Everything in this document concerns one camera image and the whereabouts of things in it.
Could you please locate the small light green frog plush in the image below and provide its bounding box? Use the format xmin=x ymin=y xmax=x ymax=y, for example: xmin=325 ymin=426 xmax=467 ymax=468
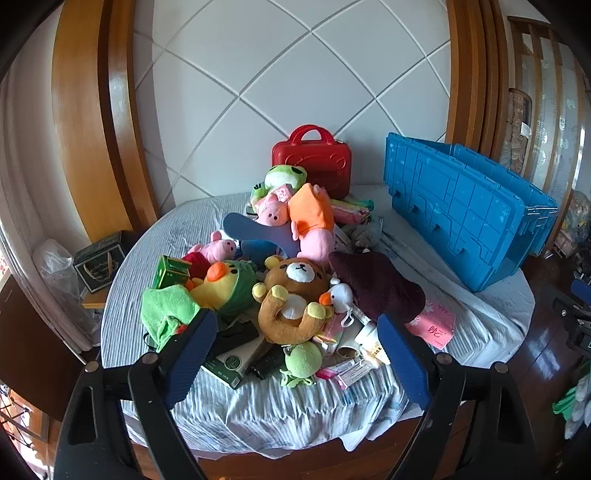
xmin=280 ymin=342 xmax=322 ymax=387

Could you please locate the light blue paddle-shaped plush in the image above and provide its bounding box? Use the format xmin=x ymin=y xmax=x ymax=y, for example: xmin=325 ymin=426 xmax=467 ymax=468
xmin=222 ymin=212 xmax=301 ymax=257

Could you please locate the round wooden desktop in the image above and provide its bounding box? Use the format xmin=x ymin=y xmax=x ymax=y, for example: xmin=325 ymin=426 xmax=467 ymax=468
xmin=129 ymin=415 xmax=476 ymax=480

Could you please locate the green cloth bag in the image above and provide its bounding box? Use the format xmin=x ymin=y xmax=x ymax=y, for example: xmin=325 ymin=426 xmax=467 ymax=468
xmin=551 ymin=374 xmax=591 ymax=439

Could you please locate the green cloth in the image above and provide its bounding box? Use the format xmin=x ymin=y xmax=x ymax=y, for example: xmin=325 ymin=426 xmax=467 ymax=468
xmin=141 ymin=285 xmax=201 ymax=352

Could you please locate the pink pig plush red dress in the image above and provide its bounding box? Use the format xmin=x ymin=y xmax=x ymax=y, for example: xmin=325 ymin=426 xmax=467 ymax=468
xmin=181 ymin=231 xmax=237 ymax=278

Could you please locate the wooden wall frame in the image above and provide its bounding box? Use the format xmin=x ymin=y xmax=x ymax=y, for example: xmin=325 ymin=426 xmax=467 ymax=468
xmin=51 ymin=0 xmax=160 ymax=243
xmin=445 ymin=0 xmax=518 ymax=174

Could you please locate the black gift box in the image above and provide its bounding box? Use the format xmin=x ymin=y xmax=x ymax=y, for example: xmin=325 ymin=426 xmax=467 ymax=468
xmin=73 ymin=230 xmax=125 ymax=294

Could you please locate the dark maroon cloth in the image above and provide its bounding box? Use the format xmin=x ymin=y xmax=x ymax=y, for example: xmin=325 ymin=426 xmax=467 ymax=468
xmin=328 ymin=250 xmax=426 ymax=326

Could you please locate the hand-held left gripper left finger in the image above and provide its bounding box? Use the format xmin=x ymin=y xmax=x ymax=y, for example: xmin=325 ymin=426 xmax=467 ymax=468
xmin=53 ymin=308 xmax=219 ymax=480

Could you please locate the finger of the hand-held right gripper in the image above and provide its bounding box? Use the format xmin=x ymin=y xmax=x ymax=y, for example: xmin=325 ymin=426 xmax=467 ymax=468
xmin=553 ymin=277 xmax=591 ymax=358

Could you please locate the patterned glass door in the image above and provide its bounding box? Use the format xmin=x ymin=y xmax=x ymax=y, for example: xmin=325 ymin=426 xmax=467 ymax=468
xmin=508 ymin=16 xmax=591 ymax=185

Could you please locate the blue plastic crate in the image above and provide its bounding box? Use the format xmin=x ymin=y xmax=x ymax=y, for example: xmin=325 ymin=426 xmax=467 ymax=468
xmin=382 ymin=132 xmax=559 ymax=293

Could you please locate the black bag roll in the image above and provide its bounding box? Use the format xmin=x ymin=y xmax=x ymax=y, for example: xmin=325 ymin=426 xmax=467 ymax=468
xmin=245 ymin=344 xmax=287 ymax=379

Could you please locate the pink pig plush orange dress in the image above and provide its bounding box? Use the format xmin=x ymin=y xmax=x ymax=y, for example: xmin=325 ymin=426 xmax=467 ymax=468
xmin=256 ymin=182 xmax=337 ymax=264

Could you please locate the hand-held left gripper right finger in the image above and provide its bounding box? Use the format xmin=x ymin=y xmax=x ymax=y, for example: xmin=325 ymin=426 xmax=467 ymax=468
xmin=376 ymin=314 xmax=541 ymax=480

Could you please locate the green carton box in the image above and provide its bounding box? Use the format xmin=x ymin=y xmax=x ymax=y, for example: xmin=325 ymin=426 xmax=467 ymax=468
xmin=152 ymin=255 xmax=192 ymax=289

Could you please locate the white goose plush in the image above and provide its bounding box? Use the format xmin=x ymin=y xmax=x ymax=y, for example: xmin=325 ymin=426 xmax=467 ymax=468
xmin=320 ymin=282 xmax=354 ymax=317

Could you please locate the brown bear plush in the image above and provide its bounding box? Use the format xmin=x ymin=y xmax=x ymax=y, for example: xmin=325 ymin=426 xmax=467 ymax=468
xmin=252 ymin=257 xmax=334 ymax=346

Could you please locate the dark wooden cabinet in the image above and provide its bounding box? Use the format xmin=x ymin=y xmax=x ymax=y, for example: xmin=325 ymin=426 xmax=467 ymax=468
xmin=0 ymin=272 xmax=93 ymax=421

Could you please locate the red hard carry case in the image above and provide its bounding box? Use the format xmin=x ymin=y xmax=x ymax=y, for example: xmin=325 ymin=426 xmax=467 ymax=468
xmin=271 ymin=124 xmax=354 ymax=200

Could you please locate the pink paper sheet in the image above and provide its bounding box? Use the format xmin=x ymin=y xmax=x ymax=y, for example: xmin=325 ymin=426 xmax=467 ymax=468
xmin=406 ymin=298 xmax=455 ymax=349

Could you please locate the white film roll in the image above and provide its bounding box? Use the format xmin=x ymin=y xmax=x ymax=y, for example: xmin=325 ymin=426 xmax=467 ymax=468
xmin=335 ymin=318 xmax=365 ymax=361

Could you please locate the small pink packet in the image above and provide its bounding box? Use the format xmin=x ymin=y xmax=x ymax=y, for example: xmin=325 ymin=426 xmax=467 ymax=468
xmin=318 ymin=357 xmax=370 ymax=391

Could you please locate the grey plush toy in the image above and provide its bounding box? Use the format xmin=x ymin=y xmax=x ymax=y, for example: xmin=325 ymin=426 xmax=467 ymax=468
xmin=344 ymin=217 xmax=386 ymax=252

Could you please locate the yellow duck plush green hood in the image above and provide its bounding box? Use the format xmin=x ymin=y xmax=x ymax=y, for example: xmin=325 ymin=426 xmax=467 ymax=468
xmin=187 ymin=259 xmax=259 ymax=317

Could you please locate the white and green box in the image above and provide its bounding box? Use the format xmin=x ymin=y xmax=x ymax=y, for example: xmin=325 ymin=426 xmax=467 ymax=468
xmin=202 ymin=339 xmax=269 ymax=390

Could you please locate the pink tissue packet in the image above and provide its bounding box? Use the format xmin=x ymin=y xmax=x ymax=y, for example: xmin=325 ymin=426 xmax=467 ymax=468
xmin=330 ymin=196 xmax=375 ymax=227

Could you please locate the clear plastic bag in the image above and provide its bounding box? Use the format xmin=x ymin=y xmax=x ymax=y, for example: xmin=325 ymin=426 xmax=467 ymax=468
xmin=34 ymin=237 xmax=100 ymax=352

